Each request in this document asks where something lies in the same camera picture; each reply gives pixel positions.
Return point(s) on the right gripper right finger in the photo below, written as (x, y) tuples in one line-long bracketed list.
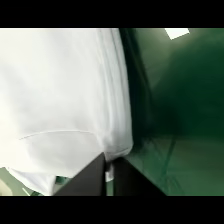
[(133, 182)]

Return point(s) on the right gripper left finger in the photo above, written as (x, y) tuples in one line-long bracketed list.
[(89, 180)]

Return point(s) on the white T-shirt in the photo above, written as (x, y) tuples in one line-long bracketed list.
[(63, 100)]

